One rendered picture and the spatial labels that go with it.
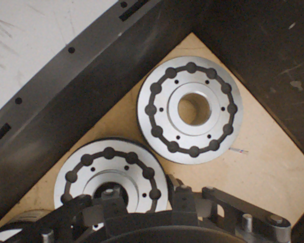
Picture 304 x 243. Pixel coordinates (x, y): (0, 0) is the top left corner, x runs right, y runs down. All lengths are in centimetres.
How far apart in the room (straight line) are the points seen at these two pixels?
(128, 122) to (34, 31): 29
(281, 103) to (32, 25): 43
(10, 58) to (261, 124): 43
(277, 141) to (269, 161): 3
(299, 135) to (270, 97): 6
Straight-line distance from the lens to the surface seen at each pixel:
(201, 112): 17
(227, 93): 17
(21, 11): 44
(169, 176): 16
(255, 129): 22
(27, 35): 41
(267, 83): 20
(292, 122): 23
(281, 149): 25
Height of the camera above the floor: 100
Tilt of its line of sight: 85 degrees down
